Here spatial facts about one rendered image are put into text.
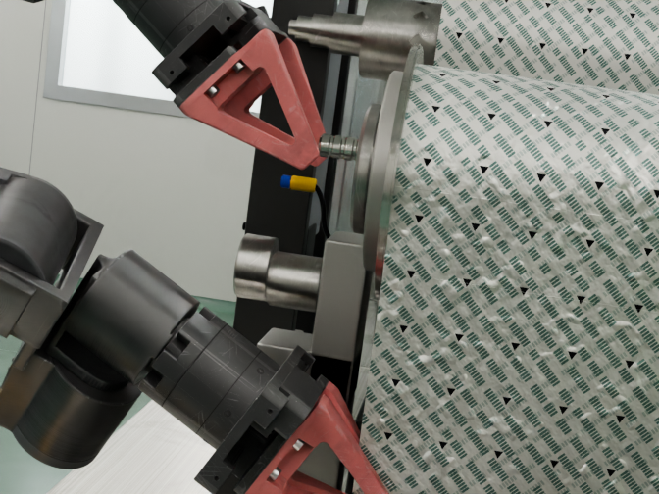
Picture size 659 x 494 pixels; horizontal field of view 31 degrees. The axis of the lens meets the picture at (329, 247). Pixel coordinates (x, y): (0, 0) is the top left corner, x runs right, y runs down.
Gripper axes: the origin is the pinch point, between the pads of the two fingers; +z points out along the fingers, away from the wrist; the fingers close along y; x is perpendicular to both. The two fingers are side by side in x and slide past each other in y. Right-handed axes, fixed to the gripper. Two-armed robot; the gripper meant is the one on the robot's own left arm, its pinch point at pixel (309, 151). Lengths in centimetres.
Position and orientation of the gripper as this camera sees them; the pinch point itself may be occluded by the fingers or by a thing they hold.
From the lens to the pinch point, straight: 71.8
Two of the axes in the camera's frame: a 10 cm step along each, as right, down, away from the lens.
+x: 7.3, -6.6, -1.7
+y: -1.3, 1.0, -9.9
